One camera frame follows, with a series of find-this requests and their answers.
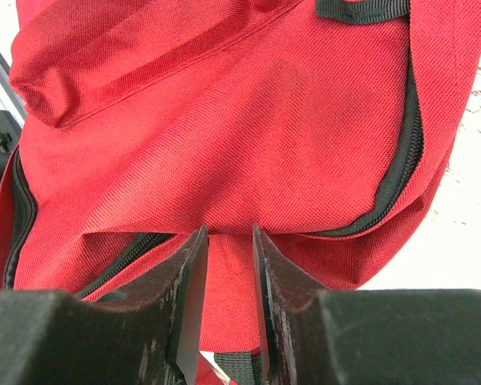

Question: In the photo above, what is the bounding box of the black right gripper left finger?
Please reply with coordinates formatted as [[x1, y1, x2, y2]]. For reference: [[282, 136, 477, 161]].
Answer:
[[0, 228, 208, 384]]

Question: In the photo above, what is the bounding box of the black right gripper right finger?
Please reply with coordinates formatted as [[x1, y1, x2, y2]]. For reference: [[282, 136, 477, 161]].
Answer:
[[253, 228, 481, 384]]

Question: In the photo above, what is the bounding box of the red student backpack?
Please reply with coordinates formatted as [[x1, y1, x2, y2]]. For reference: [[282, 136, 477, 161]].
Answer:
[[0, 1, 481, 384]]

